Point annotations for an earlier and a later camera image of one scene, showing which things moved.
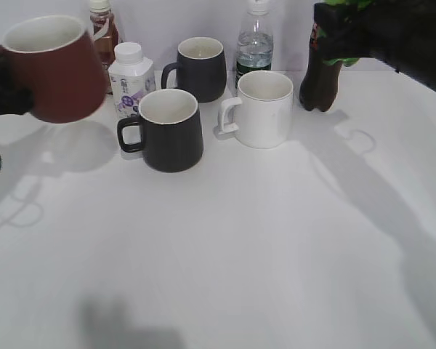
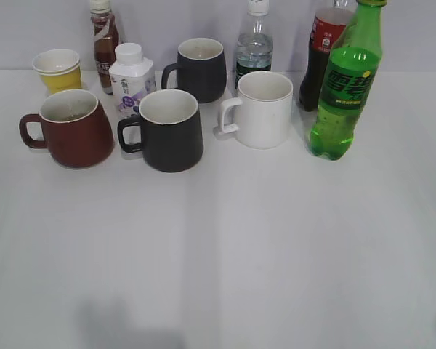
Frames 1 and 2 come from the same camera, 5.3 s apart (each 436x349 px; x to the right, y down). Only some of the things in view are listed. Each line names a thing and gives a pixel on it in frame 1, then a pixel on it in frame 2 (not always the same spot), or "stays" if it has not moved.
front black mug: [171, 138] stays
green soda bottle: [361, 4] -> [354, 65]
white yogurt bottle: [131, 76] stays
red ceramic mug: [57, 57] -> [78, 131]
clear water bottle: [254, 49] stays
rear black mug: [201, 68] stays
